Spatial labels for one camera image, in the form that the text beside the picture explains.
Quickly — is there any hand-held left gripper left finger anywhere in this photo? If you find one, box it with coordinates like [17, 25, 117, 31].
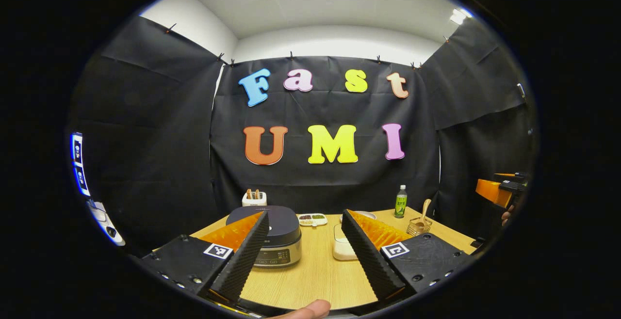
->
[141, 211, 270, 305]

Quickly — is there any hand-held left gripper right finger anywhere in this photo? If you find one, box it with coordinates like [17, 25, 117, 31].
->
[341, 209, 471, 300]

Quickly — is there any black and silver rice cooker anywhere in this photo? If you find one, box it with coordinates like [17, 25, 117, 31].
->
[226, 206, 302, 268]

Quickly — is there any metal wire chopstick holder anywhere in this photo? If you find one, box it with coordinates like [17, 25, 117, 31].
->
[407, 216, 434, 237]

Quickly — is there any wooden spoon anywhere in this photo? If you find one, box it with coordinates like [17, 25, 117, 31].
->
[415, 199, 432, 230]

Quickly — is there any white utensil holder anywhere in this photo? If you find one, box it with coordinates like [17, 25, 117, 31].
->
[242, 189, 268, 207]

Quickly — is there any clear glass bowl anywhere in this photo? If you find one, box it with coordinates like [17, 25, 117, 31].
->
[332, 223, 360, 261]

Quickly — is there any white round plate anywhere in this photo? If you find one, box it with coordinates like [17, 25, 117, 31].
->
[340, 210, 376, 223]

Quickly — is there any green label drink bottle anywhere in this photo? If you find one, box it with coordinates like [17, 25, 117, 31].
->
[393, 185, 408, 219]

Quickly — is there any white divided grain dish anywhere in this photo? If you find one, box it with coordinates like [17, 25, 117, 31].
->
[297, 213, 328, 227]

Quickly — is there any black backdrop cloth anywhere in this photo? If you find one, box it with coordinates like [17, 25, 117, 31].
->
[68, 16, 537, 256]

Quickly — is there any white device with black knob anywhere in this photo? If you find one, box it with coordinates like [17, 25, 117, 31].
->
[86, 200, 126, 247]

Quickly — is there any lit computer monitor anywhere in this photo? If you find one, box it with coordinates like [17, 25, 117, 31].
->
[70, 132, 92, 197]

